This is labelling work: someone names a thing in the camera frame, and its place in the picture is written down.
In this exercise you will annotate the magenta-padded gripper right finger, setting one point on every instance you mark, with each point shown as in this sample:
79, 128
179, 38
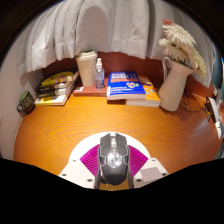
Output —
151, 171

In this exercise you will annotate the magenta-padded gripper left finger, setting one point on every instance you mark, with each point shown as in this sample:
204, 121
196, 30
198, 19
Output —
75, 171

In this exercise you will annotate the black and grey computer mouse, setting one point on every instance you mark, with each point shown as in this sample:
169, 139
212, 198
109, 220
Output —
113, 156

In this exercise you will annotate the yellow and white book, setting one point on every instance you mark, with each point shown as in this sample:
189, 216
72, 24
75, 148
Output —
51, 100

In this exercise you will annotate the red-brown book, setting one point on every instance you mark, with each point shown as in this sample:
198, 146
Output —
88, 91

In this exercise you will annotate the silver laptop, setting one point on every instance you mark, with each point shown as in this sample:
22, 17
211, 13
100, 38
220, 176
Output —
213, 115

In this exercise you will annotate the dark mug with green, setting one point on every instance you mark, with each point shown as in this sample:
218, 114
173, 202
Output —
26, 103

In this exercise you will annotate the white ceramic vase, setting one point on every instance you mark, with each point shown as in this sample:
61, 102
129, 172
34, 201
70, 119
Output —
175, 86

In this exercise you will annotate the blue cover book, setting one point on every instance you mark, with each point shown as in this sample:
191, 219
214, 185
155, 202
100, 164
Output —
125, 85

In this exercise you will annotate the clear spray bottle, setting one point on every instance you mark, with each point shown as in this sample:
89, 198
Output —
99, 76

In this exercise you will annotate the cream lidded cup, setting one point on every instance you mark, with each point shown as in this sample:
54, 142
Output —
87, 70

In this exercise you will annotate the white daisy flower bouquet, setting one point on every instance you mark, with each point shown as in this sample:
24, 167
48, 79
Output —
181, 43

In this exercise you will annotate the white curtain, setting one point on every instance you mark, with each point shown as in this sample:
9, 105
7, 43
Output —
110, 26

